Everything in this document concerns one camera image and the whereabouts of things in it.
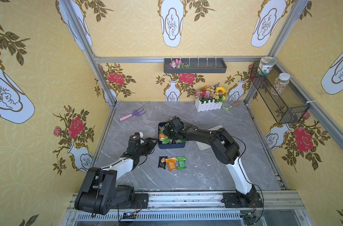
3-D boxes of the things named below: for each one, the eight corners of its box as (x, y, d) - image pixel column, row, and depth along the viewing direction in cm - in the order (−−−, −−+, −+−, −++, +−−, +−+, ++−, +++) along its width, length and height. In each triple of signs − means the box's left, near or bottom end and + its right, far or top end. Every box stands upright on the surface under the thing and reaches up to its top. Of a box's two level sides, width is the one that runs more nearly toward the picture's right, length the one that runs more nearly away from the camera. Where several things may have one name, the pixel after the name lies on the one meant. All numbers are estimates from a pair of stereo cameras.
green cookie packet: (176, 169, 87) (176, 168, 85) (175, 157, 92) (175, 156, 90) (187, 169, 87) (187, 168, 85) (186, 157, 92) (186, 156, 90)
